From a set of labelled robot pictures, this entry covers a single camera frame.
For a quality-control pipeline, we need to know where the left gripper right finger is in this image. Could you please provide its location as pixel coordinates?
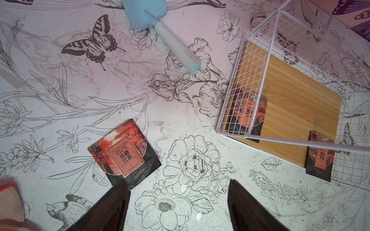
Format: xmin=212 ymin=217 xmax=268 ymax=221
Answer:
xmin=227 ymin=180 xmax=288 ymax=231

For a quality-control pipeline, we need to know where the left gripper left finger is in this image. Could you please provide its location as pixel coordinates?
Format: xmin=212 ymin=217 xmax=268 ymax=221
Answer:
xmin=68 ymin=179 xmax=131 ymax=231

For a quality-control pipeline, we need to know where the red tea bag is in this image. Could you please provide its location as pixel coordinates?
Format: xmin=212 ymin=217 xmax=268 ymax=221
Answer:
xmin=88 ymin=119 xmax=161 ymax=190
xmin=228 ymin=86 xmax=267 ymax=136
xmin=305 ymin=147 xmax=335 ymax=182

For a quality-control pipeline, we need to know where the bottom wooden shelf board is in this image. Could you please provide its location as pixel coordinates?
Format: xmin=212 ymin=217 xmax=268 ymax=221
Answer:
xmin=233 ymin=41 xmax=342 ymax=167

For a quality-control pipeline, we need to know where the red oven mitt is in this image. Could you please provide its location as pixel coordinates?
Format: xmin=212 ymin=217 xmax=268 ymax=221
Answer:
xmin=1 ymin=183 xmax=31 ymax=231

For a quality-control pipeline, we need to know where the light blue garden trowel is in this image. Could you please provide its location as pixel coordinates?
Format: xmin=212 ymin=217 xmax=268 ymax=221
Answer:
xmin=121 ymin=0 xmax=201 ymax=74

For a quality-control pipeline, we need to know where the white wire shelf rack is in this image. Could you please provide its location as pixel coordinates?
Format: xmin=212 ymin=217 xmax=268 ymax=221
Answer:
xmin=216 ymin=6 xmax=370 ymax=190

